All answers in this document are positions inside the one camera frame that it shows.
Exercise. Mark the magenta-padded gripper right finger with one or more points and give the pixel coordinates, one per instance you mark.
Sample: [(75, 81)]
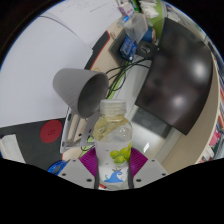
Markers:
[(151, 173)]

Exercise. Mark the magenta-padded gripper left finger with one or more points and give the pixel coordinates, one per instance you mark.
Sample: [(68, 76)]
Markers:
[(75, 173)]

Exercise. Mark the clear plastic drink bottle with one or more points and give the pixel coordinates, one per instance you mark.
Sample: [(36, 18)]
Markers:
[(113, 143)]

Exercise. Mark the grey metal laptop stand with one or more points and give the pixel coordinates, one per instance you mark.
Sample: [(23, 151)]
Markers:
[(75, 133)]

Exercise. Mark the flat round red coaster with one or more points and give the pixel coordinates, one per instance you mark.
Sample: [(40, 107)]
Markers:
[(51, 131)]

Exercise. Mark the black red-edged desk mat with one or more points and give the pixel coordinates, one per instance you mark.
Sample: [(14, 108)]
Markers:
[(31, 148)]

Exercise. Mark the small white paper note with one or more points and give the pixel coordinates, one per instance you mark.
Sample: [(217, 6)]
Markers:
[(11, 148)]

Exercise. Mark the grey ribbed cup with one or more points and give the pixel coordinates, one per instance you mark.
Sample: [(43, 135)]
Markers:
[(71, 86)]

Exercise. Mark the black computer monitor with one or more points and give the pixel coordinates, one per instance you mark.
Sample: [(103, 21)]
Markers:
[(180, 76)]

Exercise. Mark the blank white paper sheet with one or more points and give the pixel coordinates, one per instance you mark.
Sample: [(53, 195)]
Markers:
[(33, 76)]

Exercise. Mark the small blue box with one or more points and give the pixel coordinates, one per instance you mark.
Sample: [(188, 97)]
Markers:
[(127, 47)]

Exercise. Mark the clear plastic box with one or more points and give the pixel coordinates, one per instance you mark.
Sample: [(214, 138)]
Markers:
[(136, 26)]

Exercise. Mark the printed white paper sheet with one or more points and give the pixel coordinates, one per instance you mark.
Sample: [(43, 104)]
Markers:
[(90, 16)]

